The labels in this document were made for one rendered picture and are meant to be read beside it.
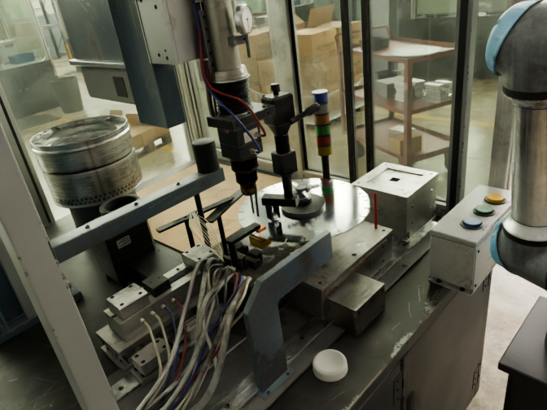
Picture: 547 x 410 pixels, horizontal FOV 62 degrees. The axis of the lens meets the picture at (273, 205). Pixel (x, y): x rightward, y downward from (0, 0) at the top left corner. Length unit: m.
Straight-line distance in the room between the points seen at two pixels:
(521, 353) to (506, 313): 1.26
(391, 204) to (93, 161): 0.89
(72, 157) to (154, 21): 0.68
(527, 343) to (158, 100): 0.90
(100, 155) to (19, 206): 0.98
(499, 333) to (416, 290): 1.07
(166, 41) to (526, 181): 0.69
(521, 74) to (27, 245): 0.72
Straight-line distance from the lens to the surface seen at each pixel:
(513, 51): 0.82
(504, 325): 2.26
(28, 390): 1.18
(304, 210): 1.09
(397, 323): 1.08
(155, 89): 0.97
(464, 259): 1.13
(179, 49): 0.88
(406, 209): 1.28
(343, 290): 1.06
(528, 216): 0.96
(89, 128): 1.72
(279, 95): 0.95
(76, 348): 0.59
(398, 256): 1.27
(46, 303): 0.55
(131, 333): 1.07
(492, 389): 2.00
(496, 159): 1.34
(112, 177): 1.51
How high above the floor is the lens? 1.48
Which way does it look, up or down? 27 degrees down
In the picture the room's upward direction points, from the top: 8 degrees counter-clockwise
